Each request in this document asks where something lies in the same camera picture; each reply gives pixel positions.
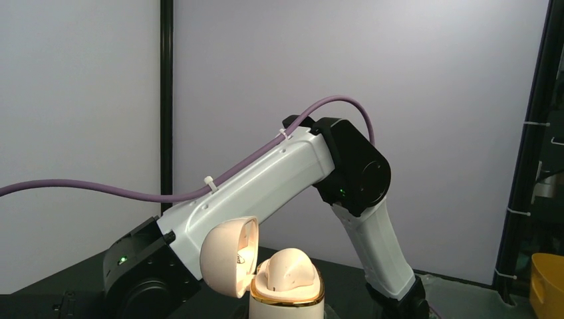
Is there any square white earbud case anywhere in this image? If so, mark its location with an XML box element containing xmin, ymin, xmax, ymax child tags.
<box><xmin>200</xmin><ymin>217</ymin><xmax>326</xmax><ymax>319</ymax></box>

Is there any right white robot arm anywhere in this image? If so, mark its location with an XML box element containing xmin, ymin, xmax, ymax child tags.
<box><xmin>103</xmin><ymin>118</ymin><xmax>430</xmax><ymax>318</ymax></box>

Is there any yellow plastic bin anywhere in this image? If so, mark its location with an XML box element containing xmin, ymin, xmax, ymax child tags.
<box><xmin>529</xmin><ymin>253</ymin><xmax>563</xmax><ymax>319</ymax></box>

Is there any left black frame post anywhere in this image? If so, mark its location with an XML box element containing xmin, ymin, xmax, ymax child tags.
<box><xmin>160</xmin><ymin>0</ymin><xmax>174</xmax><ymax>195</ymax></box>

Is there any black frame post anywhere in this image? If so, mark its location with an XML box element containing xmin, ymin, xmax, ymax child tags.
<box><xmin>493</xmin><ymin>1</ymin><xmax>563</xmax><ymax>305</ymax></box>
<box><xmin>160</xmin><ymin>0</ymin><xmax>174</xmax><ymax>195</ymax></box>

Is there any right black frame post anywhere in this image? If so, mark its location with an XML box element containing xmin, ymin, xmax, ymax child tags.
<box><xmin>493</xmin><ymin>1</ymin><xmax>563</xmax><ymax>305</ymax></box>

